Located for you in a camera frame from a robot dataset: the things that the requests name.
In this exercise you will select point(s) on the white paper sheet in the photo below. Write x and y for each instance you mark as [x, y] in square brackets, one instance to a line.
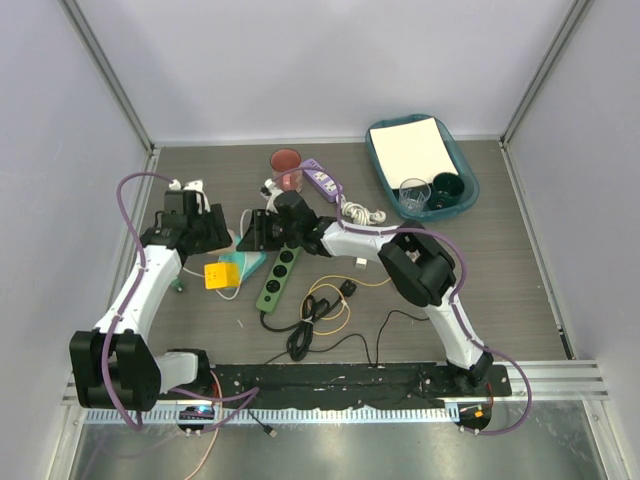
[414, 150]

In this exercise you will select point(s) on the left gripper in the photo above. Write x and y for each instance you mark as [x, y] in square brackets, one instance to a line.
[218, 237]

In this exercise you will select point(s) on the dark green cup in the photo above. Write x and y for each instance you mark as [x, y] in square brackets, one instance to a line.
[447, 190]

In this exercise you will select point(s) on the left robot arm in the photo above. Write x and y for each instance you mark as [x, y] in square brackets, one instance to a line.
[112, 364]

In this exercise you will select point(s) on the teal triangular base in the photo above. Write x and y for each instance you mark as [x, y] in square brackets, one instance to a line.
[247, 262]

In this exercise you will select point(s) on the clear plastic cup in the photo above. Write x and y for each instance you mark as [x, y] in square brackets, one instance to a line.
[414, 194]

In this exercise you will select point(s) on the black mounting plate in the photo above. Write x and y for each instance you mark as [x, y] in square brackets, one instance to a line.
[351, 383]

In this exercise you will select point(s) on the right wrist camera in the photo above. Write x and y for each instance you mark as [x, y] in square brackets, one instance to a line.
[270, 191]

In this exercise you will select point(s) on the pink cube socket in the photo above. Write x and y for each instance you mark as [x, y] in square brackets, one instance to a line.
[233, 245]

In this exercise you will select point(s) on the purple power strip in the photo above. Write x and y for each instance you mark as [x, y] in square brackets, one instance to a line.
[320, 180]

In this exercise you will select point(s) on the slotted cable duct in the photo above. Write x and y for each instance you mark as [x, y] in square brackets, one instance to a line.
[185, 414]

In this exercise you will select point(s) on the green small charger plug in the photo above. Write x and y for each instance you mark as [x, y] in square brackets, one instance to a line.
[177, 285]

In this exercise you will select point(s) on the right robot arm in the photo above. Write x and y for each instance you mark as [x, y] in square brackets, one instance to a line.
[420, 268]

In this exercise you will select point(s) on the teal plastic tray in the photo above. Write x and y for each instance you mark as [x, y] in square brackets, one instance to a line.
[431, 213]

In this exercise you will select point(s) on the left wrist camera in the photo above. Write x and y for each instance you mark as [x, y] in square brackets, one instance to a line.
[202, 202]

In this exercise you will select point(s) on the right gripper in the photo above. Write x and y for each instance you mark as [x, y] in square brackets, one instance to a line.
[260, 237]

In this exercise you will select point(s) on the black round plug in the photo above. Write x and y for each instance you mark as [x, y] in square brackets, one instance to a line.
[348, 288]

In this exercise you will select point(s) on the pink mug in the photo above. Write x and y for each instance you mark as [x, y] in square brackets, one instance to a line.
[285, 165]

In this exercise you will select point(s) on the green power strip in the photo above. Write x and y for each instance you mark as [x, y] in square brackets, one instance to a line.
[277, 279]

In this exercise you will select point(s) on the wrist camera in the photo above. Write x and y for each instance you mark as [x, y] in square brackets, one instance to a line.
[202, 202]
[270, 191]

